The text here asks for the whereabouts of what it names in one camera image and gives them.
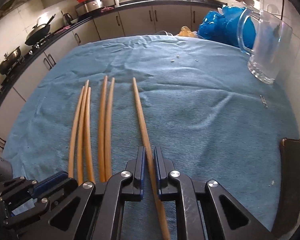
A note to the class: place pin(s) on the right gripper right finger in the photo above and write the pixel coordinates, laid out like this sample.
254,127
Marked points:
174,186

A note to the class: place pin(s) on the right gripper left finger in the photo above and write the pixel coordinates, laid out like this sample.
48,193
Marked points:
110,197

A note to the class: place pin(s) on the blue towel table cover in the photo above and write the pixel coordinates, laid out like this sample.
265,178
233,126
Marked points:
201,105

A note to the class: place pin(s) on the black smartphone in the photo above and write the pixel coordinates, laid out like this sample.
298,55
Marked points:
289,203

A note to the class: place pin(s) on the small metal clip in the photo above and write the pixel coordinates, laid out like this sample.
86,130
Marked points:
263,101

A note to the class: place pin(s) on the steel cooking pot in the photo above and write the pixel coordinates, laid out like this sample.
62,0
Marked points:
10,60

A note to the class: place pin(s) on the yellow plastic bag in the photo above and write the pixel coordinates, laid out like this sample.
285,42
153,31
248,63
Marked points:
186,32

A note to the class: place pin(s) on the blue plastic bag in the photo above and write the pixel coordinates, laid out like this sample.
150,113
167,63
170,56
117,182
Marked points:
221,26

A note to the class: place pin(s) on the clear glass pitcher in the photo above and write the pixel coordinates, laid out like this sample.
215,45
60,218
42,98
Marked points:
270,45

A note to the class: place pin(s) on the steel kettle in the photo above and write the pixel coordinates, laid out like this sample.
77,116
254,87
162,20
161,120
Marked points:
67,19

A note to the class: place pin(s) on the rice cooker with red lid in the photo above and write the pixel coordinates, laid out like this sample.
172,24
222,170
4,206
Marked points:
85,6

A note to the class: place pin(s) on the black wok with handle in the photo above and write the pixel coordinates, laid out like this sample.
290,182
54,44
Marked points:
38,32

